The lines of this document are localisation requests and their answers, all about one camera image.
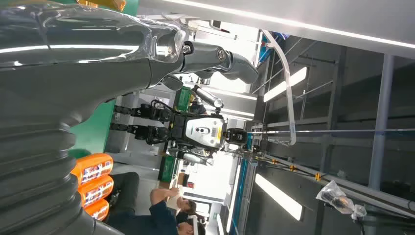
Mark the orange juice bottle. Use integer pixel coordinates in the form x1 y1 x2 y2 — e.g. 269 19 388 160
78 175 115 209
84 198 110 222
70 153 114 186

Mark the yellow tape-wrapped cardboard box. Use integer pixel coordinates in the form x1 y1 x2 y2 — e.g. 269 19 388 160
77 0 127 12

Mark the green storage crate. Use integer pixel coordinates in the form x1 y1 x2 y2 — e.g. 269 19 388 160
174 86 193 113
158 155 176 183

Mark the person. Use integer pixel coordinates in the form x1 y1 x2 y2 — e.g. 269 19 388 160
177 216 207 235
105 172 199 235

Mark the black and white humanoid robot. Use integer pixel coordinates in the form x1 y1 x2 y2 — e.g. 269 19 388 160
109 85 249 166

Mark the rectangular ceiling light panel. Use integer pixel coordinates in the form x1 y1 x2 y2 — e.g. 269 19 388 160
263 66 308 103
254 173 304 222

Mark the white curved hoist bar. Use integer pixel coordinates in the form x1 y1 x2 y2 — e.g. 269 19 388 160
261 29 298 146

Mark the plastic-bagged hanging device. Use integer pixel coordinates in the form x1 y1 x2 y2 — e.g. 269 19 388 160
316 180 368 222

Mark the grey support column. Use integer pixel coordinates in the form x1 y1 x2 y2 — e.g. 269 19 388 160
368 53 395 192

